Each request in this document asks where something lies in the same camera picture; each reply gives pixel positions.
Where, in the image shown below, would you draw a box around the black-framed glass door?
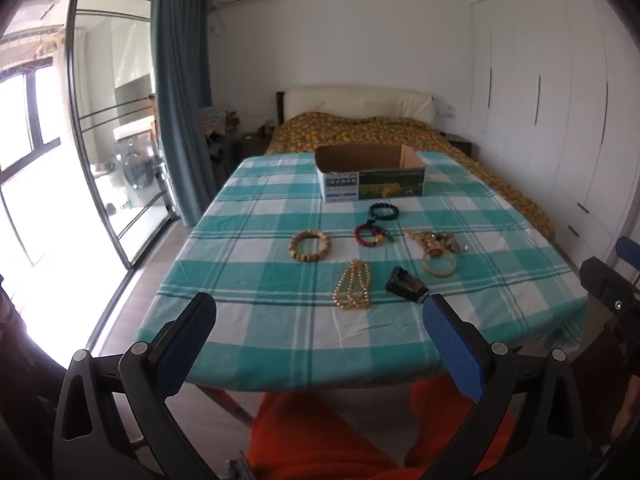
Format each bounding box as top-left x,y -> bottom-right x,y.
65,0 -> 181,271

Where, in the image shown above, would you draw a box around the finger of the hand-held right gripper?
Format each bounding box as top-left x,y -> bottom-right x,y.
615,235 -> 640,273
580,256 -> 640,341

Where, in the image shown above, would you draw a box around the black-framed window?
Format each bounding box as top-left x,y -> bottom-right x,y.
0,57 -> 66,267

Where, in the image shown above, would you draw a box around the white wardrobe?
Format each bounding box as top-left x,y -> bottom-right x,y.
470,0 -> 640,281

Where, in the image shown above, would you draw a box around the red bead bracelet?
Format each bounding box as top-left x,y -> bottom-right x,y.
354,223 -> 396,249

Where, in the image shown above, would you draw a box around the grey washing machine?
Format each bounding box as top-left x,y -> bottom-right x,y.
112,132 -> 173,209

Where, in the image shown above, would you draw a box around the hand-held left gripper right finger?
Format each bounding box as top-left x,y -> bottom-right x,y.
420,294 -> 591,480

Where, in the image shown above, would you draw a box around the teal plaid cloth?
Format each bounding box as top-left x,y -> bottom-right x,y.
137,151 -> 591,392

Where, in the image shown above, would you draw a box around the printed cardboard box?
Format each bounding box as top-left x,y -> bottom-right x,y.
314,143 -> 427,204

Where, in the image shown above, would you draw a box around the dark bead bracelet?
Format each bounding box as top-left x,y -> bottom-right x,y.
367,202 -> 403,221

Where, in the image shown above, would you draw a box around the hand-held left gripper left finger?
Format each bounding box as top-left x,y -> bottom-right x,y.
52,291 -> 218,480

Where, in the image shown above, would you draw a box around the person's orange pants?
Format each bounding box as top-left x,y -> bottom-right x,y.
247,375 -> 516,480

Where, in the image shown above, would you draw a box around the cream padded headboard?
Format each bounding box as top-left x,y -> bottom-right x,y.
276,87 -> 435,126

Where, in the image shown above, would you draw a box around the blue-grey curtain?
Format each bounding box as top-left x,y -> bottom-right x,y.
150,0 -> 217,227

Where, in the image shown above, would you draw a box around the wooden table leg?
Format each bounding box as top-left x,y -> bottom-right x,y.
210,387 -> 255,427

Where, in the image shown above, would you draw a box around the yellow bangle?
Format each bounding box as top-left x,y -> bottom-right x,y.
421,252 -> 457,277

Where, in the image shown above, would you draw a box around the tan wooden bead bracelet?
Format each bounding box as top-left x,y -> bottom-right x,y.
288,230 -> 332,263

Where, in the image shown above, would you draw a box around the dark wooden nightstand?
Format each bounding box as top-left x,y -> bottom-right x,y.
235,132 -> 273,171
440,132 -> 480,162

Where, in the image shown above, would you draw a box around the gold bead necklace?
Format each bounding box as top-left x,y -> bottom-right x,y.
334,259 -> 373,311

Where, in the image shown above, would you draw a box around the mixed brown bead string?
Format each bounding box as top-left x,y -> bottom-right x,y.
404,229 -> 468,257

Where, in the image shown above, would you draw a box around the orange floral bedspread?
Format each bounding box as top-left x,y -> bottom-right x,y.
264,111 -> 557,241

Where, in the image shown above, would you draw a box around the pile of clothes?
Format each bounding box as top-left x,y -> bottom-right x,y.
199,107 -> 242,142

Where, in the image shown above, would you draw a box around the black clip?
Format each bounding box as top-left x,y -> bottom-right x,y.
385,266 -> 431,304

